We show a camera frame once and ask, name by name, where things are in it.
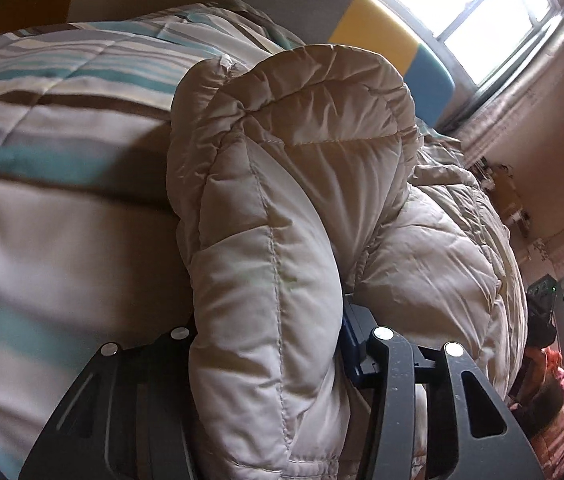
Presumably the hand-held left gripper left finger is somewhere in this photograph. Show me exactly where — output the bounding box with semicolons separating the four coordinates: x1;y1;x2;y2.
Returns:
18;326;200;480

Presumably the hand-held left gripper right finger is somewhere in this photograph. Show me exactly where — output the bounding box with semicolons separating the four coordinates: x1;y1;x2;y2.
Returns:
341;296;546;480

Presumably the beige quilted puffer jacket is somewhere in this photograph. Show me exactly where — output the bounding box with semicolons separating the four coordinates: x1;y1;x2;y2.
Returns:
164;44;530;480

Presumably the cluttered wooden shelf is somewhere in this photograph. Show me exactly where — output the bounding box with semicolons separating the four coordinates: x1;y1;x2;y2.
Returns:
467;157;538;241

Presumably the beige patterned curtain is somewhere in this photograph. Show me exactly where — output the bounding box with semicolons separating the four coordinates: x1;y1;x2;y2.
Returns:
454;15;564;171

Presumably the grey yellow blue headboard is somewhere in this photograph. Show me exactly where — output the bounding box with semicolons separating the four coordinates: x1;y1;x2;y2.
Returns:
236;0;455;128

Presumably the window with metal frame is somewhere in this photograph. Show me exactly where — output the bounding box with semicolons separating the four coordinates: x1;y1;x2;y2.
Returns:
369;0;564;91

